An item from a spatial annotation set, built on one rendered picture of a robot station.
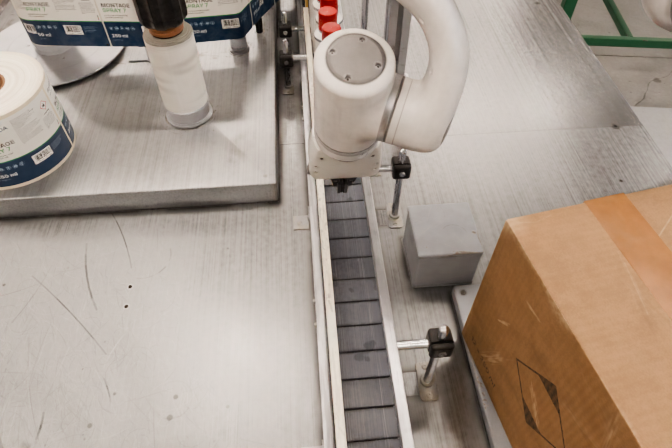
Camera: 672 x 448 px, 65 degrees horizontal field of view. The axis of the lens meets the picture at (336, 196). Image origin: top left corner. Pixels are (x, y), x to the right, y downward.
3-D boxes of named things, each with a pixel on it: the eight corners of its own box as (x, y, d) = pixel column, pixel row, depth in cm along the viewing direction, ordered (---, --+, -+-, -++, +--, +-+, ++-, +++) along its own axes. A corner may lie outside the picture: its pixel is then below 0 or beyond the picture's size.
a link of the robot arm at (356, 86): (397, 105, 66) (326, 84, 66) (415, 39, 53) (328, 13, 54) (377, 164, 63) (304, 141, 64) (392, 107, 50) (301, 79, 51)
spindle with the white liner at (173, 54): (169, 100, 107) (125, -47, 85) (214, 98, 108) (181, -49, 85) (164, 130, 101) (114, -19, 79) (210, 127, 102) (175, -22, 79)
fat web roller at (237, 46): (230, 44, 120) (215, -37, 106) (250, 43, 121) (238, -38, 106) (229, 55, 117) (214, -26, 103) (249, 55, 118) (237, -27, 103)
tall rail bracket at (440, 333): (384, 374, 75) (394, 319, 63) (434, 370, 75) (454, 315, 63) (387, 397, 73) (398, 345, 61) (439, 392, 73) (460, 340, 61)
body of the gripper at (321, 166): (384, 102, 68) (375, 141, 79) (305, 106, 68) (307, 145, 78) (390, 155, 66) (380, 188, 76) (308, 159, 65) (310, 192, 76)
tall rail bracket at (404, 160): (361, 211, 95) (364, 145, 82) (401, 209, 95) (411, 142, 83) (363, 225, 93) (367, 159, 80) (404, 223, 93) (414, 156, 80)
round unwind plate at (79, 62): (9, 15, 128) (7, 11, 127) (137, 10, 130) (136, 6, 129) (-39, 95, 108) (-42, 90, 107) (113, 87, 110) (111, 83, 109)
